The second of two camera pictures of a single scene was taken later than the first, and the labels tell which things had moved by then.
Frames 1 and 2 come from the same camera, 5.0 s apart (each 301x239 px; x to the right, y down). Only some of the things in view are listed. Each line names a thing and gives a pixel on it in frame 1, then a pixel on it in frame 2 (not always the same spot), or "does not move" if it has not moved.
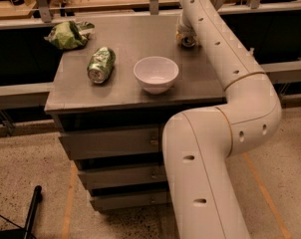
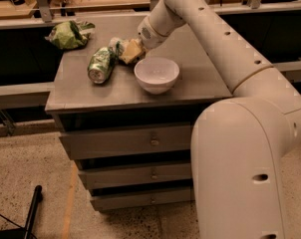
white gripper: [184, 29] to [150, 37]
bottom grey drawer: [113, 202] does not move
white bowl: [154, 74] does not move
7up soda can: [188, 40] to [115, 50]
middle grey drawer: [121, 177] does not move
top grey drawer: [98, 144] does not move
